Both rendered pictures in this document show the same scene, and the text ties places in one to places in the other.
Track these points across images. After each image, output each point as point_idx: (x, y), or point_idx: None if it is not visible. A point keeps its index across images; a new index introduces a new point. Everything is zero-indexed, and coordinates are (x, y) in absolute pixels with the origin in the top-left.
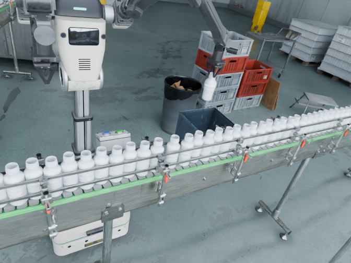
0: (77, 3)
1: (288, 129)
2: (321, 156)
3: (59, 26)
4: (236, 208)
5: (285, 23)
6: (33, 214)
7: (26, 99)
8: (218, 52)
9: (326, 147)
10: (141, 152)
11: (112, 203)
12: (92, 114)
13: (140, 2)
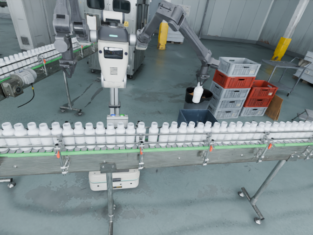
0: (112, 32)
1: (257, 132)
2: (312, 163)
3: (98, 46)
4: (221, 189)
5: (304, 55)
6: (54, 157)
7: (105, 94)
8: (203, 67)
9: (301, 154)
10: (127, 130)
11: (106, 161)
12: (139, 107)
13: (146, 31)
